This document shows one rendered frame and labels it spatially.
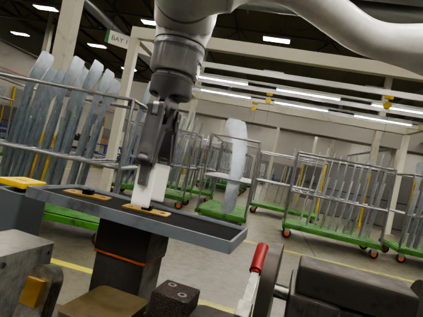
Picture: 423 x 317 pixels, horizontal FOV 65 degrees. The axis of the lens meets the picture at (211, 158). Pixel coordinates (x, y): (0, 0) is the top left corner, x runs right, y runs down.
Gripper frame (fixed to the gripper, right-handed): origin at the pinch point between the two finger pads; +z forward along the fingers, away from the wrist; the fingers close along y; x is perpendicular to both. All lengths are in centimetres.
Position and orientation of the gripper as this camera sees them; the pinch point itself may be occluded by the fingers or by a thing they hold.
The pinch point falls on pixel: (150, 189)
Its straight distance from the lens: 59.9
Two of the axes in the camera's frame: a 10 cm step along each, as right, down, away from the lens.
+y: 1.2, 0.2, 9.9
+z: -2.0, 9.8, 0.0
